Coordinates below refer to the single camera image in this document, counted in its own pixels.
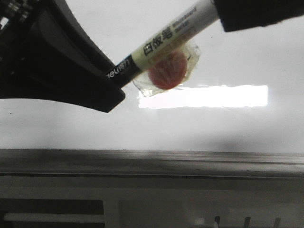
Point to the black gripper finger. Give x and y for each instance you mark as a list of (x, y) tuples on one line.
[(45, 54), (245, 14)]

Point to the black white whiteboard marker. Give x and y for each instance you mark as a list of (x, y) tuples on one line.
[(167, 59)]

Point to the white whiteboard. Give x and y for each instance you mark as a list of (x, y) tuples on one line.
[(241, 113)]

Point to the white cabinet with vent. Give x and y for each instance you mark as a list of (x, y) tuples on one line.
[(108, 202)]

